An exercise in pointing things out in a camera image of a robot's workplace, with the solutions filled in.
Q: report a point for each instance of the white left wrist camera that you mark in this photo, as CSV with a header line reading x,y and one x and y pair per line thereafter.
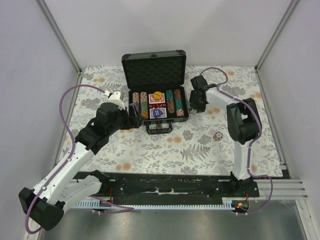
x,y
116,98

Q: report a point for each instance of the aluminium frame post right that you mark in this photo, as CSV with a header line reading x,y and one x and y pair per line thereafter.
x,y
277,32

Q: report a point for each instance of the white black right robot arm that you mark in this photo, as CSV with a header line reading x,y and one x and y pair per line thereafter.
x,y
243,125

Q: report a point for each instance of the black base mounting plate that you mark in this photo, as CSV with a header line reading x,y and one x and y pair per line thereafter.
x,y
133,184

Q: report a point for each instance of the rightmost poker chip row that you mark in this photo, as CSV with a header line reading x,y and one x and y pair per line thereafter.
x,y
178,103

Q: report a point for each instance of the blue small blind button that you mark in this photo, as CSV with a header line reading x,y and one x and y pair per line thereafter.
x,y
156,112

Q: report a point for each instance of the aluminium frame post left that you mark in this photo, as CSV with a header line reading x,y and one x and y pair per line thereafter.
x,y
58,34

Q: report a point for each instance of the aluminium front rail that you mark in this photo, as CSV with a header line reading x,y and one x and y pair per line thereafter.
x,y
283,189

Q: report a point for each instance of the small poker chip stack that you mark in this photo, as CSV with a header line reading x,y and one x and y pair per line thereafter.
x,y
217,136

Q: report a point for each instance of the poker chip row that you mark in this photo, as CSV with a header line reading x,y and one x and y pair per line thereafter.
x,y
136,98
170,101
178,103
144,104

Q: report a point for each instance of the black poker set case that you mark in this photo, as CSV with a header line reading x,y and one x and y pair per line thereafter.
x,y
157,71

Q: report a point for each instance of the yellow big blind button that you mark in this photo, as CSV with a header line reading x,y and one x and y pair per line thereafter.
x,y
157,95

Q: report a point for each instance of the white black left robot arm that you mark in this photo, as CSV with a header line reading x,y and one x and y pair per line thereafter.
x,y
48,200

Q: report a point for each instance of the aluminium frame post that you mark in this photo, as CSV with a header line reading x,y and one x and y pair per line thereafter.
x,y
277,32
58,34

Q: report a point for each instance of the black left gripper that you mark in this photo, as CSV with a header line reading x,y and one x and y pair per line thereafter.
x,y
134,121

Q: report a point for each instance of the blue card deck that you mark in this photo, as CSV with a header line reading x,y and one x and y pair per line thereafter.
x,y
164,113

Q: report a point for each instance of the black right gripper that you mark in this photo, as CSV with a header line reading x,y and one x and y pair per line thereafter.
x,y
200,108

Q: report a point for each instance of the floral patterned table mat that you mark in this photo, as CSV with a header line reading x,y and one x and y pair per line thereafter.
x,y
190,148

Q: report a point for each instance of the leftmost poker chip row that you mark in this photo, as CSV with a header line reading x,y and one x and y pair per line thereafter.
x,y
136,98

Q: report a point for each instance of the red card deck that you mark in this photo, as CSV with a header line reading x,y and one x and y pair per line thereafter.
x,y
153,100

